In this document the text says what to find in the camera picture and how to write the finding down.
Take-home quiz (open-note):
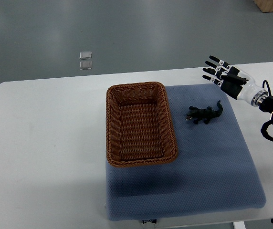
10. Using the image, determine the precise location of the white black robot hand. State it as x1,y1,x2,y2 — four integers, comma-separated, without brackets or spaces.
202,55,269,107

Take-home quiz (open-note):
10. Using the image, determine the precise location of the dark toy crocodile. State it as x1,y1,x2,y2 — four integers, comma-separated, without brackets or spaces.
185,100,223,124

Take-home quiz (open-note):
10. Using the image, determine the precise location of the brown wicker basket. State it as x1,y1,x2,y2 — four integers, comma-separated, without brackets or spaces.
105,82,178,167

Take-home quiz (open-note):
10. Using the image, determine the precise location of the wooden box corner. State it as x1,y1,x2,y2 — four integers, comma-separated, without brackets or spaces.
253,0,273,13

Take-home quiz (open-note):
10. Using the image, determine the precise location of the blue foam cushion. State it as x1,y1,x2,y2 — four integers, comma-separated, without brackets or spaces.
106,83,266,221

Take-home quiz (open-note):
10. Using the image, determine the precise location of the upper floor outlet plate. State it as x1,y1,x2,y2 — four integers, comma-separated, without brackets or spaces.
79,51,92,60

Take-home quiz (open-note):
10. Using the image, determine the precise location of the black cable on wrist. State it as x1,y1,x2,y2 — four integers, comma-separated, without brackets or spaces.
262,80,273,97

